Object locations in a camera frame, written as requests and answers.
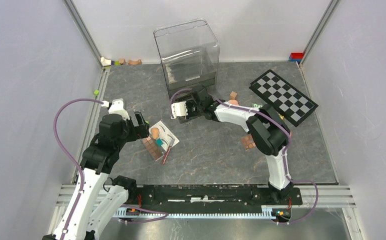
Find round peach powder puff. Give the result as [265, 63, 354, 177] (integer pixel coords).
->
[228, 99, 239, 106]

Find clear acrylic drawer organizer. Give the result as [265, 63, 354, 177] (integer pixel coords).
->
[153, 18, 221, 124]

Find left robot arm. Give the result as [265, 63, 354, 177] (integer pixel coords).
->
[43, 111, 150, 240]

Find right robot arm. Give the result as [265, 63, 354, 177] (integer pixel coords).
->
[185, 87, 294, 204]

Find orange makeup sponge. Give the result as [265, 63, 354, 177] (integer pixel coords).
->
[150, 127, 160, 140]

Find teal cube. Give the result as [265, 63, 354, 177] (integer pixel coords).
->
[156, 138, 163, 146]

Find eyebrow stencil card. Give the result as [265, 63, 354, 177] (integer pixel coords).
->
[149, 120, 179, 151]

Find brown eyeshadow palette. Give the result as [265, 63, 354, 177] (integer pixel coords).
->
[141, 136, 164, 161]

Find red lip gloss tube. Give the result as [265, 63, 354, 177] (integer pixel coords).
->
[162, 138, 175, 165]

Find wooden cube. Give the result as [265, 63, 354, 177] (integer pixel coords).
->
[229, 91, 238, 100]

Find orange blush palette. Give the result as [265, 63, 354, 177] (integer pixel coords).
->
[240, 134, 256, 150]

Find small wooden toy blocks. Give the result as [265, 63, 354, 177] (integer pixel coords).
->
[100, 57, 142, 67]

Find black white checkerboard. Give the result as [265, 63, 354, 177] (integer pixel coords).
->
[249, 69, 319, 127]

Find red blue blocks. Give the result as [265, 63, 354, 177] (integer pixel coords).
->
[289, 52, 304, 62]

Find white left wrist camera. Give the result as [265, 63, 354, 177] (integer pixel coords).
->
[101, 98, 130, 121]

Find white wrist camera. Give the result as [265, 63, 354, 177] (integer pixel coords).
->
[170, 101, 188, 119]
[101, 98, 130, 121]

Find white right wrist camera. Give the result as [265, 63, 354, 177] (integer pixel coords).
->
[170, 101, 188, 119]

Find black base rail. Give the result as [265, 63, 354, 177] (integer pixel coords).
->
[126, 184, 303, 214]

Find aluminium frame rail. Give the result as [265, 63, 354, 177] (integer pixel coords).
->
[63, 0, 103, 68]

